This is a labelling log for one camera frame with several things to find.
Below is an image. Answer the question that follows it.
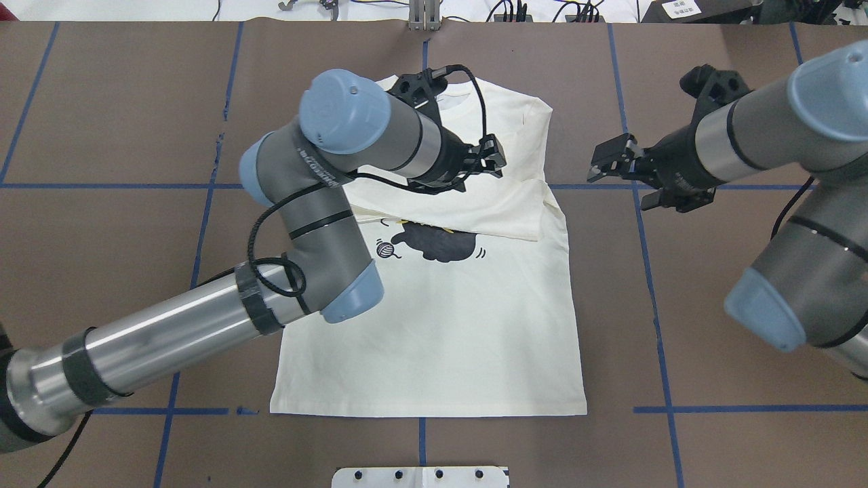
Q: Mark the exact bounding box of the aluminium frame post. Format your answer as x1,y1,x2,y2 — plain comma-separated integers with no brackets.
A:
407,0,442,31

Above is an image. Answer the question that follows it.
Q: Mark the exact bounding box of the cream long sleeve printed shirt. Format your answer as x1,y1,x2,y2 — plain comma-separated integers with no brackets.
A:
269,79,588,418

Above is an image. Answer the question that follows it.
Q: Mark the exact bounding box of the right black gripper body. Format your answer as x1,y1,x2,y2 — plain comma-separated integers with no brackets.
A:
637,127,720,213

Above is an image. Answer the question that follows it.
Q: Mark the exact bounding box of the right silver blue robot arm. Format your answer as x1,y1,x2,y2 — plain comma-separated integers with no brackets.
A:
588,40,867,382

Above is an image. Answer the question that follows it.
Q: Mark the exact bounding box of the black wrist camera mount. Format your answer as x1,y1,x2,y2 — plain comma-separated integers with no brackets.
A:
679,64,751,123
387,67,452,112

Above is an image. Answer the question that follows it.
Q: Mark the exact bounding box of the black power adapter with label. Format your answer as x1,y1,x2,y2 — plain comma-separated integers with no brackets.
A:
639,1,763,24

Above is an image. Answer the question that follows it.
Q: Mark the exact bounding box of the white central column with base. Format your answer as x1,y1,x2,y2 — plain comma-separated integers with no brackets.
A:
331,466,511,487

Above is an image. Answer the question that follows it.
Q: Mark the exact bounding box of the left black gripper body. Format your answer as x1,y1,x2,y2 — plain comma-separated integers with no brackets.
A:
419,129,479,192

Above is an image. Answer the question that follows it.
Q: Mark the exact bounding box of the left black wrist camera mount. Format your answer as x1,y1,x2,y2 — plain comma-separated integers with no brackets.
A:
387,67,452,112

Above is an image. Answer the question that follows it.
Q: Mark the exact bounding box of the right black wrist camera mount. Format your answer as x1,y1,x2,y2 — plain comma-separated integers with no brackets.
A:
679,64,751,123

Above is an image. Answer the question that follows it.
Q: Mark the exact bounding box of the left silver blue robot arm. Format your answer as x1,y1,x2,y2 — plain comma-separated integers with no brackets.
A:
2,64,506,453

